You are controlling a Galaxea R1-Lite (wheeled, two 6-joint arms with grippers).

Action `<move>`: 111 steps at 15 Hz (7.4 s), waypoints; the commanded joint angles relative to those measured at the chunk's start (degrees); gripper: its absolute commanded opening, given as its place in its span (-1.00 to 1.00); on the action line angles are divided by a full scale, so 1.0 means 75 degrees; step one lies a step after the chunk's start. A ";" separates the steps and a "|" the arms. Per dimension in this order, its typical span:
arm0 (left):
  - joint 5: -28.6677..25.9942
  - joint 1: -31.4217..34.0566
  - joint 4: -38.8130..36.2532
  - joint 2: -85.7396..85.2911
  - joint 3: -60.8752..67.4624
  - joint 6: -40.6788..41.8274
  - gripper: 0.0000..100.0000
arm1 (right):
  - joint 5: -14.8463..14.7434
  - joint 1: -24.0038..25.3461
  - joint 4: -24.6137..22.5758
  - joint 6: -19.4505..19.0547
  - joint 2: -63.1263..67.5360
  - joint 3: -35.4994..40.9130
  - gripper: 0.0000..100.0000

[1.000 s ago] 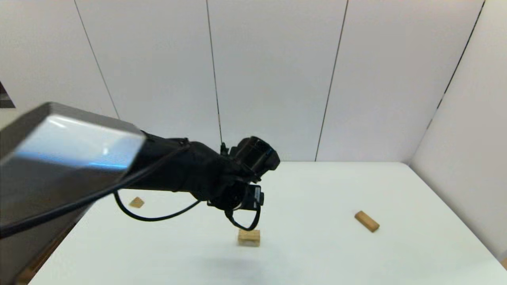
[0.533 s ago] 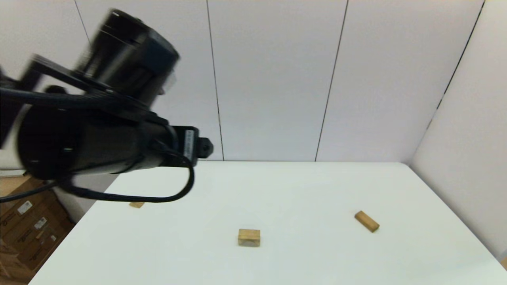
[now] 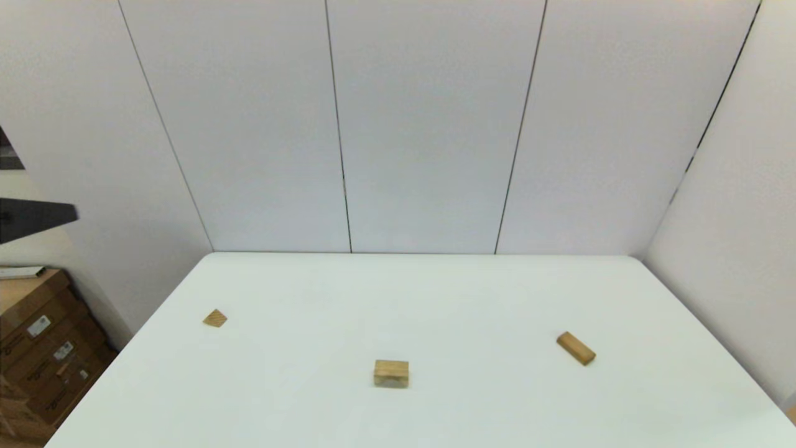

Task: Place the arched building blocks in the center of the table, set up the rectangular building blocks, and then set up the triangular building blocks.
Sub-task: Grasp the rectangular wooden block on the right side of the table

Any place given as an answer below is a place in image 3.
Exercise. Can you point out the arched wooden building block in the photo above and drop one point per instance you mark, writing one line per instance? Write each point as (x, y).
(391, 370)

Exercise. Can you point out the rectangular wooden building block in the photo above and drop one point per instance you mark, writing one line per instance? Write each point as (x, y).
(576, 348)

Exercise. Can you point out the triangular wooden building block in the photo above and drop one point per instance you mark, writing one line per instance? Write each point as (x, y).
(215, 319)

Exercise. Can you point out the white flat object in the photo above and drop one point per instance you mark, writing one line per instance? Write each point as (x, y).
(22, 272)

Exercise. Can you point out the dark wall panel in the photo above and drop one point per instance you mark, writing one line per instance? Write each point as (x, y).
(7, 155)

